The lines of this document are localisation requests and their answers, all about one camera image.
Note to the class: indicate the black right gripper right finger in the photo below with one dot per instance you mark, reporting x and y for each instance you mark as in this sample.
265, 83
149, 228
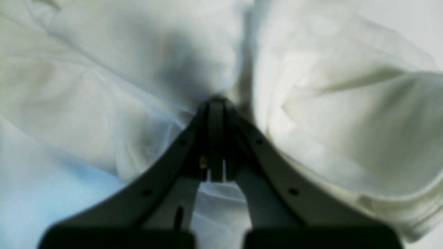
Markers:
287, 211

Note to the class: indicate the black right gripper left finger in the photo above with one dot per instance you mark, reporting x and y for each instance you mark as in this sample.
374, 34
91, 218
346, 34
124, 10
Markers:
155, 210

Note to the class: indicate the white printed T-shirt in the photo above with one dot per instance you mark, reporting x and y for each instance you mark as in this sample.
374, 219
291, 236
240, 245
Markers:
94, 91

